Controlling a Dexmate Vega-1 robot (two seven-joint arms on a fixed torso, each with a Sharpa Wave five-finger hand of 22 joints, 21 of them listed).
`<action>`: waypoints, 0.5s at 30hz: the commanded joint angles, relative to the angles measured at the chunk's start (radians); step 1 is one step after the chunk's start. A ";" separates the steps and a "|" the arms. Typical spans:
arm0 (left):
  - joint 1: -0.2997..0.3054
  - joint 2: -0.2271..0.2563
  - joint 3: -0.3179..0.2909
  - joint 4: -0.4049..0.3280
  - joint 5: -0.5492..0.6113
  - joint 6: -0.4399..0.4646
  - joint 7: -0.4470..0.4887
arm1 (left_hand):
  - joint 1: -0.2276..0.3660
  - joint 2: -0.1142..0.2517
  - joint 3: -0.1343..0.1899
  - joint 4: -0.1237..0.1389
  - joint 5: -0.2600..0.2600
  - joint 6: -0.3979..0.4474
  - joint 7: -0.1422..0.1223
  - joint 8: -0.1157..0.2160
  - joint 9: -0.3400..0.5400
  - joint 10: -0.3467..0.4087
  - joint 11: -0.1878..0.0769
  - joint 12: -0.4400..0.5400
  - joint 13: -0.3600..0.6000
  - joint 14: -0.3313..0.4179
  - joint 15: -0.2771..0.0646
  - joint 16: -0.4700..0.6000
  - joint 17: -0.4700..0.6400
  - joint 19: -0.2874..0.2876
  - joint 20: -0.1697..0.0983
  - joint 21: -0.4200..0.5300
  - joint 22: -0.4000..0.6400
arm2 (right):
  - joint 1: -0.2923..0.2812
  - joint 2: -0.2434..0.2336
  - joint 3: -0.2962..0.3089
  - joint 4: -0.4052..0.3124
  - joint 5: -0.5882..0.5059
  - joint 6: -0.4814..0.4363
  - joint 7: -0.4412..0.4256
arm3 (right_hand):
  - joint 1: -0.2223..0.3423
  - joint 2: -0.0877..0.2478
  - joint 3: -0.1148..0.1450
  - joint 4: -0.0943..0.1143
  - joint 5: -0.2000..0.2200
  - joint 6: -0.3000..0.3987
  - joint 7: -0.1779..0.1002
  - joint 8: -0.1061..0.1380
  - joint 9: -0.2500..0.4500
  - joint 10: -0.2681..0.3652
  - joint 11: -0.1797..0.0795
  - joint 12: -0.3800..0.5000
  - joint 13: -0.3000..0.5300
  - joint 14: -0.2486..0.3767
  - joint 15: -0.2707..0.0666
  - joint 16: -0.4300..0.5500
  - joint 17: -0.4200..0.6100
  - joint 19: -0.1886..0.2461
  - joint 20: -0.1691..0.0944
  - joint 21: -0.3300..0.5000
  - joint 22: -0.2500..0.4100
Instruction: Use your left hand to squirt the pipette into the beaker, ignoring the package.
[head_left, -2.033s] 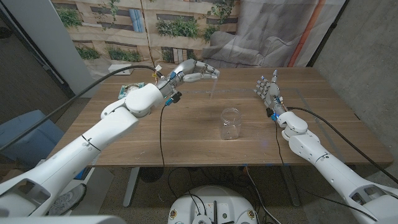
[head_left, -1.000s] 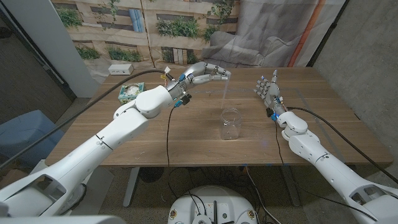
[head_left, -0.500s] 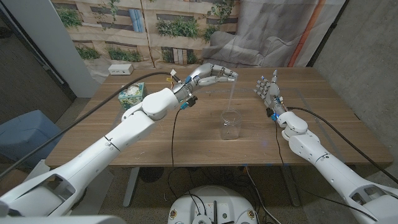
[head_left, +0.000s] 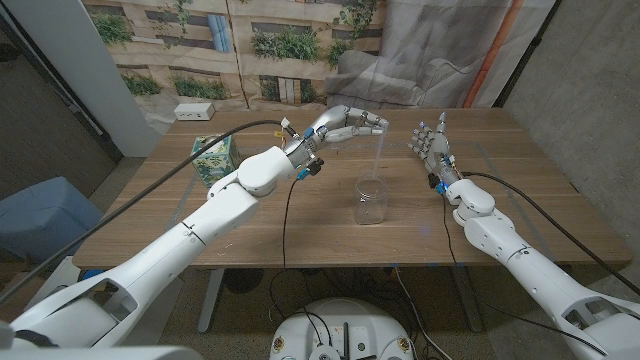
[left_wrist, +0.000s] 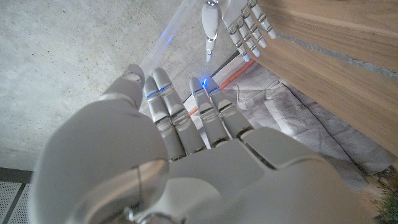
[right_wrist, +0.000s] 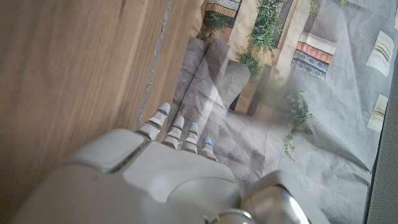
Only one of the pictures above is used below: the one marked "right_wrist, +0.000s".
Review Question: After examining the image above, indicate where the printed fabric backdrop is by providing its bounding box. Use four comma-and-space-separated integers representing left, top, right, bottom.
167, 0, 398, 224

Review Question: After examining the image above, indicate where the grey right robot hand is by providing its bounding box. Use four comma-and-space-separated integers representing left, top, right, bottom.
6, 101, 331, 224

